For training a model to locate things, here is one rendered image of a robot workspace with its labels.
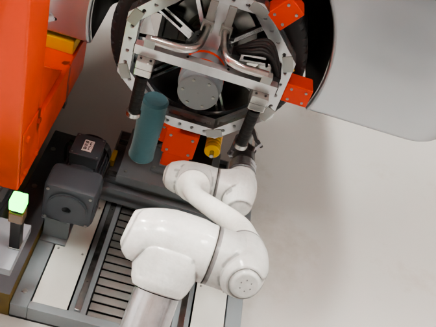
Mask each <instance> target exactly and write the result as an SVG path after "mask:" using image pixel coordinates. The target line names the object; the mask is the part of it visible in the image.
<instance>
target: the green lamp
mask: <svg viewBox="0 0 436 327"><path fill-rule="evenodd" d="M28 198H29V195H28V194H26V193H22V192H18V191H14V192H13V194H12V196H11V198H10V200H9V207H8V208H9V210H12V211H15V212H19V213H23V212H24V210H25V208H26V206H27V204H28Z"/></svg>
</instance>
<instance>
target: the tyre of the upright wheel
mask: <svg viewBox="0 0 436 327"><path fill-rule="evenodd" d="M136 1H138V0H119V1H118V4H117V6H116V8H115V11H114V15H113V19H112V26H111V46H112V53H113V56H114V60H115V63H116V66H117V67H118V65H117V64H118V61H119V57H120V52H121V46H122V43H123V36H124V33H125V27H126V23H127V21H126V19H127V16H128V11H129V10H130V7H131V6H132V4H133V3H134V2H136ZM302 1H303V3H304V16H302V17H301V18H300V19H298V20H296V21H295V22H293V23H292V24H290V25H288V26H287V27H286V28H284V29H283V30H284V32H285V34H286V36H287V38H288V39H289V41H290V43H291V45H292V47H293V49H294V51H295V53H296V65H295V68H294V70H293V72H292V73H294V74H296V75H300V76H303V74H304V71H305V68H306V63H307V59H308V11H307V6H306V0H302ZM285 103H286V102H285V101H281V100H280V102H279V103H278V106H277V108H276V111H277V110H278V109H279V108H281V107H282V105H284V104H285ZM200 115H203V114H200ZM225 115H227V114H225ZM204 116H206V117H210V118H213V119H217V118H219V117H222V116H224V115H204Z"/></svg>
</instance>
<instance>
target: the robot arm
mask: <svg viewBox="0 0 436 327"><path fill-rule="evenodd" d="M237 136H238V134H236V136H235V138H234V140H235V139H236V138H237ZM253 137H254V141H255V142H254V143H255V146H253V145H252V139H253ZM233 143H234V141H233ZM233 143H232V146H231V148H230V150H229V151H228V152H227V155H228V156H229V157H230V159H232V160H231V161H230V165H229V169H219V168H216V167H212V166H210V165H206V164H203V163H198V162H191V161H185V160H181V161H175V162H171V163H170V164H168V165H167V166H166V168H165V170H164V172H163V179H162V180H163V183H164V186H165V187H166V188H167V189H168V190H169V191H172V192H173V193H176V194H177V195H178V196H180V197H181V198H183V199H184V200H186V201H188V202H189V203H190V204H191V205H192V206H194V207H195V208H196V209H198V211H200V212H201V213H203V214H204V215H205V216H207V217H208V218H209V219H211V220H212V221H213V222H214V223H216V224H214V223H212V222H210V221H208V220H206V219H203V218H201V217H198V216H196V215H192V214H190V213H186V212H182V211H179V210H174V209H167V208H143V209H138V210H135V211H134V213H133V214H132V217H131V218H130V220H129V222H128V224H127V227H126V228H125V231H124V232H123V235H122V237H121V240H120V245H121V250H122V252H123V254H124V256H125V258H126V259H128V260H130V261H132V272H131V277H132V283H133V284H135V286H134V288H133V290H132V293H131V296H130V298H129V301H128V304H127V307H126V310H125V313H124V315H123V318H122V321H121V324H120V326H119V327H170V325H171V321H172V319H173V316H174V314H175V310H176V307H177V304H178V301H179V300H181V299H183V298H184V297H185V296H186V295H187V294H188V292H189V290H190V289H191V288H192V286H193V284H194V283H195V282H198V283H200V284H204V285H207V286H210V287H212V288H215V289H218V290H221V291H223V292H224V293H226V294H227V295H229V296H231V297H233V298H237V299H241V300H243V299H248V298H251V297H253V296H254V295H256V294H257V293H258V292H259V291H260V290H261V288H262V286H263V284H264V282H265V280H266V278H267V275H268V272H269V257H268V253H267V249H266V248H265V245H264V243H263V240H262V239H261V237H260V236H259V235H258V233H257V231H256V230H255V228H254V227H253V225H252V224H251V222H250V221H249V220H248V219H247V218H246V217H245V215H247V214H248V213H249V212H250V211H251V209H252V206H253V204H254V201H255V198H256V193H257V181H256V163H255V153H256V149H258V148H262V147H263V145H262V144H261V142H260V139H259V137H258V133H257V132H256V130H255V129H253V131H252V134H251V135H250V138H249V140H248V146H247V149H246V150H245V151H239V150H237V149H236V148H235V147H234V146H233Z"/></svg>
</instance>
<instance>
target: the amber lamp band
mask: <svg viewBox="0 0 436 327"><path fill-rule="evenodd" d="M26 216H27V207H26V208H25V210H24V212H23V213H22V214H21V215H20V214H18V213H13V212H11V210H10V211H9V213H8V222H11V223H16V224H20V225H22V224H23V222H24V220H25V218H26Z"/></svg>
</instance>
